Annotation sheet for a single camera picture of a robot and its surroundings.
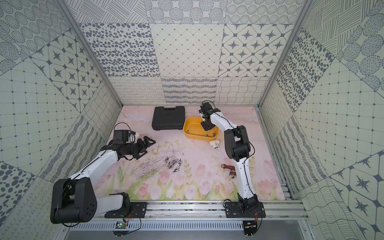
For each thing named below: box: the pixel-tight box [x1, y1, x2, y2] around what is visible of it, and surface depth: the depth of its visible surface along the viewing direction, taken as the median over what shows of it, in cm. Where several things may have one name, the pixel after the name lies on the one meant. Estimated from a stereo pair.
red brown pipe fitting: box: [221, 164, 237, 179], surface depth 87 cm
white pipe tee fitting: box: [209, 140, 220, 149], surface depth 98 cm
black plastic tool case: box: [151, 106, 186, 131], surface depth 109 cm
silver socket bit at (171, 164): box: [167, 160, 177, 169], surface depth 92 cm
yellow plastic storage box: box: [183, 116, 219, 142], surface depth 106 cm
